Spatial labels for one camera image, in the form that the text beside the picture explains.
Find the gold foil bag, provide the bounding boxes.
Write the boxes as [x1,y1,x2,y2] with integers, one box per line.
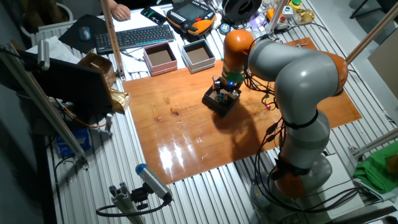
[109,88,131,114]

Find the golden crinkled object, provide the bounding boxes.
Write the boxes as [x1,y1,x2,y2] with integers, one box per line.
[294,8,317,25]

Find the orange wooden board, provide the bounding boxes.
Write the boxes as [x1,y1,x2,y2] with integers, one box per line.
[122,37,363,185]

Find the person's bare hand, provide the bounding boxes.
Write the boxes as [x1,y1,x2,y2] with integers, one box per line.
[108,0,132,22]

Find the pink gift box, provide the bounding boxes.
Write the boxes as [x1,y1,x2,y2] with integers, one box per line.
[142,40,178,77]

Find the black mouse pad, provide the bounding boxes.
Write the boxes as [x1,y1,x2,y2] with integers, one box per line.
[58,14,108,54]

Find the stack of white papers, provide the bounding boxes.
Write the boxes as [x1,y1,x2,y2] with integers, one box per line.
[26,35,81,65]

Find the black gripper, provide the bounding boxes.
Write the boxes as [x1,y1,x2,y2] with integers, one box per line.
[213,78,243,100]

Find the white paper sheet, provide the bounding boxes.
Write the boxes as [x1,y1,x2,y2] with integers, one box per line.
[112,6,170,34]

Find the short aluminium profile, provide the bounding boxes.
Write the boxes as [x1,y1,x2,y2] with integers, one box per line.
[348,127,398,158]

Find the orange cable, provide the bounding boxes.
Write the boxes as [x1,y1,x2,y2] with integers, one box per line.
[51,98,108,129]

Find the small white switch box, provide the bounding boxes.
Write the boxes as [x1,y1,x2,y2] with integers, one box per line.
[282,5,295,19]

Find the black smartphone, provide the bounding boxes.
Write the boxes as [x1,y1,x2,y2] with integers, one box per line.
[140,6,167,26]

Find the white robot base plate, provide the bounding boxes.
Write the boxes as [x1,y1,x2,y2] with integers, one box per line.
[310,154,365,218]

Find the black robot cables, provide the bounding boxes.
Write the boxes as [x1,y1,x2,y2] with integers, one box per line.
[244,23,361,215]

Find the long aluminium profile bar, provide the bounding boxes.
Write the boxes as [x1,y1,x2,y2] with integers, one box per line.
[0,43,90,169]

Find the white rounded plastic object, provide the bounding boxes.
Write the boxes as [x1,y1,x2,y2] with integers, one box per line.
[212,12,222,30]

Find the black camera cable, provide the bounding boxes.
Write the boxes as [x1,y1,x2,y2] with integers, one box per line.
[95,198,171,218]

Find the silver camera with blue cap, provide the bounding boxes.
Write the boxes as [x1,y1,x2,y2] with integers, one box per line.
[135,163,174,203]

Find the black computer keyboard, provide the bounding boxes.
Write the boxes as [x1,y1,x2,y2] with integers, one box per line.
[94,24,175,55]

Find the silver metal post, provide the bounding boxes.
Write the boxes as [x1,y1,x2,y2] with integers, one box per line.
[266,0,289,34]

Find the blue-grey computer mouse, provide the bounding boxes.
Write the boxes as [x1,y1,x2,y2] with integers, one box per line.
[78,26,92,42]

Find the wooden frame post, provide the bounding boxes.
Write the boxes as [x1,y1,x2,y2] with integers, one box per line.
[99,0,126,81]
[345,2,398,65]

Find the yellow box with green button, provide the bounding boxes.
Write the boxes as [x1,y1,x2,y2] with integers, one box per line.
[288,0,303,12]

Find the light blue gift box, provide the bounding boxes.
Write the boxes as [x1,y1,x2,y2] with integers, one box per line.
[180,39,216,75]

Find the blue packet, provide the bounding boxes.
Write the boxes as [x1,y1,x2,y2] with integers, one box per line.
[55,127,91,158]

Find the green cloth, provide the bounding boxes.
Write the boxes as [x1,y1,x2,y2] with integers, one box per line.
[353,141,398,194]

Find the white box with red button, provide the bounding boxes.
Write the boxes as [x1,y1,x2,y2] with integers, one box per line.
[275,15,289,30]

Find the black flat monitor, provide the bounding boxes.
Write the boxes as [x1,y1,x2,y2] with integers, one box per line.
[18,51,114,116]

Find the black filament spool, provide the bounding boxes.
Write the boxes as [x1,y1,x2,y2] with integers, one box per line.
[222,0,262,24]

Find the aluminium camera mount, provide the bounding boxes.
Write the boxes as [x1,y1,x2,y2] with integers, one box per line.
[108,182,147,224]

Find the silver depth camera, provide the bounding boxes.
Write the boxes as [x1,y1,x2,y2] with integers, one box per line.
[37,39,50,71]

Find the purple plastic bag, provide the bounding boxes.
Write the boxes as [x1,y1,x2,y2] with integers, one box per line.
[248,11,269,30]

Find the orange and black teach pendant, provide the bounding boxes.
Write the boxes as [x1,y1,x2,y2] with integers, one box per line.
[166,0,217,37]

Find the brown cardboard box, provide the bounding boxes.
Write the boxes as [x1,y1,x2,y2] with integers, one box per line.
[77,51,116,88]

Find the black gift box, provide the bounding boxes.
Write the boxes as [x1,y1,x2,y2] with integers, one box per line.
[201,83,243,118]

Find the white-edged Rubik's cube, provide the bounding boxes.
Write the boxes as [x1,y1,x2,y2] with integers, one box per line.
[216,91,229,105]

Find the white round basket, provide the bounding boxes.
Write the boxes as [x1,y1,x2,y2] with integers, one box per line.
[20,2,74,40]

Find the beige flat panel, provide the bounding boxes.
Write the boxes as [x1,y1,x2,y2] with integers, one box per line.
[368,29,398,99]

